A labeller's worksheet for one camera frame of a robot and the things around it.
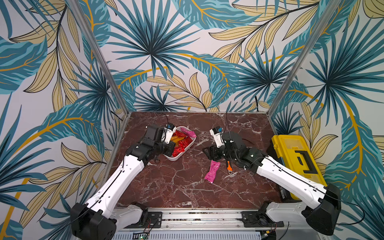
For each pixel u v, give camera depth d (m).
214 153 0.64
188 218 0.75
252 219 0.74
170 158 0.88
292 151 0.80
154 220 0.72
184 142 0.95
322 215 0.38
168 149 0.66
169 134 0.68
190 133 0.96
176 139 0.97
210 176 0.85
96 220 0.36
